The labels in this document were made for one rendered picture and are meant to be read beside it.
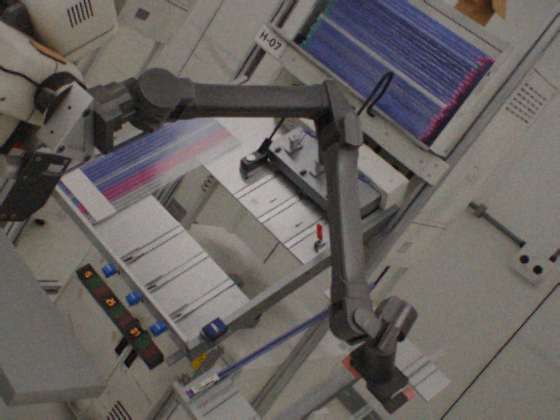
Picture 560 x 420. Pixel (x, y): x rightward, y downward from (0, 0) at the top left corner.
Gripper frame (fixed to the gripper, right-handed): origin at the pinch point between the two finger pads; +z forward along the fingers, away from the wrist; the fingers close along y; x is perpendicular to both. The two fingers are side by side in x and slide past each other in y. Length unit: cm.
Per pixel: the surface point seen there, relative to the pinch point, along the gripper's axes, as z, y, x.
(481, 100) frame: -8, 42, -73
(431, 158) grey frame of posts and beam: 6, 44, -60
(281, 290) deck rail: 19.0, 42.4, -7.5
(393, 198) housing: 17, 46, -49
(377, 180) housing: 12, 51, -47
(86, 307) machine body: 61, 101, 29
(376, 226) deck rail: 21, 44, -41
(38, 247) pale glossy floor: 113, 181, 24
